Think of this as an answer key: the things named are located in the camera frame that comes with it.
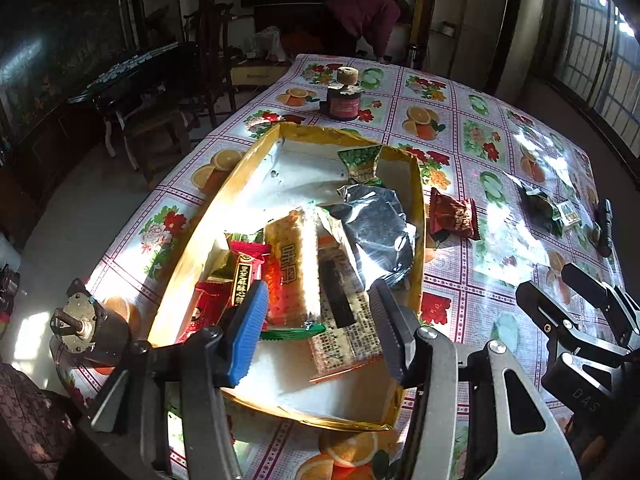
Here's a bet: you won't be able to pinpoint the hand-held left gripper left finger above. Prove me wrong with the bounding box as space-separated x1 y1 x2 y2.
89 279 271 480

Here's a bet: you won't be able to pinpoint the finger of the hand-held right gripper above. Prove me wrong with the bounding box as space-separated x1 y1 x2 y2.
516 281 640 417
561 263 640 349

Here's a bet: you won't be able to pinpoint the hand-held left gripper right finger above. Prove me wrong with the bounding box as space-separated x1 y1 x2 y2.
367 277 583 480

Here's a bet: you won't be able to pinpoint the small red snack packet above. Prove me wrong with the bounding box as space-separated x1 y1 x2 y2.
227 240 271 311

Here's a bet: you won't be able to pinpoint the cracker packet green ends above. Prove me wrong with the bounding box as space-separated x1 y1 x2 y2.
260 207 326 342

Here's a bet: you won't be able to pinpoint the pile of green silver packets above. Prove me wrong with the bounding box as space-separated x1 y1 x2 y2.
320 185 418 291

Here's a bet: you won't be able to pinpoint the yellow cardboard box tray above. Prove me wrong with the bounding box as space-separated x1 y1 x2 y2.
147 121 428 432

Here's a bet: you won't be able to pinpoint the red snack packet white figure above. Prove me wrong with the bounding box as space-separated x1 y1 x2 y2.
187 280 236 343

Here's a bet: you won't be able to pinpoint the clear cracker packet orange edge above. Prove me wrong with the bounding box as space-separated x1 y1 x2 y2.
307 250 386 383

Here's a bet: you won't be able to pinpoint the black flashlight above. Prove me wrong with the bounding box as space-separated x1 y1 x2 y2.
596 199 615 258

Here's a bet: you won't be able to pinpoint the fruit flower printed tablecloth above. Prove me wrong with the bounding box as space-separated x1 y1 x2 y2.
50 54 631 480

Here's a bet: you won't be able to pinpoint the small white green packet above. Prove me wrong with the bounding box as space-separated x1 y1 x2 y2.
557 200 583 228

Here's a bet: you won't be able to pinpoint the dark green snack packet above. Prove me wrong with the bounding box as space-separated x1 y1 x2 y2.
517 185 561 235

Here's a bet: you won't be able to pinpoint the dark red snack packet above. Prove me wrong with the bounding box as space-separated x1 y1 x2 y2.
429 187 481 242

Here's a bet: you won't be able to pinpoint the black electric motor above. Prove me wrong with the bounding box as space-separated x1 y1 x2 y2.
50 277 133 368

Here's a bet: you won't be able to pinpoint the wooden stool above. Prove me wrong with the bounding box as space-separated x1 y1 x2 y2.
122 110 193 186

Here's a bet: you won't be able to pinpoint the dark patterned cloth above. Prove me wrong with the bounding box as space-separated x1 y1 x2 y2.
0 362 81 466

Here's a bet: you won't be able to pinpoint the dark jar red label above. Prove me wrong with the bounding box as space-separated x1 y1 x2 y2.
327 85 361 122

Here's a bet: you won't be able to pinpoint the window with grille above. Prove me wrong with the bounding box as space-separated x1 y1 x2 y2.
547 0 640 156

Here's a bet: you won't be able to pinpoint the flat cardboard box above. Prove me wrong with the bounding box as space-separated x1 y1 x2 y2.
230 60 291 86

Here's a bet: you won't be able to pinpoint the dark wooden chair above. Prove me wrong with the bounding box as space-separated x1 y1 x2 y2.
182 2 236 116

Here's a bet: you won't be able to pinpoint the dark glass top table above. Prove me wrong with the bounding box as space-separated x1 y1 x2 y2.
67 40 198 161

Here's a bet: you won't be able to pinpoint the white plastic bag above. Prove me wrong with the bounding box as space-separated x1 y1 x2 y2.
255 27 288 61

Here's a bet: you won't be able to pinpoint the yellow wooden post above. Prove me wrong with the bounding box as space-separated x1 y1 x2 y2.
412 0 441 68

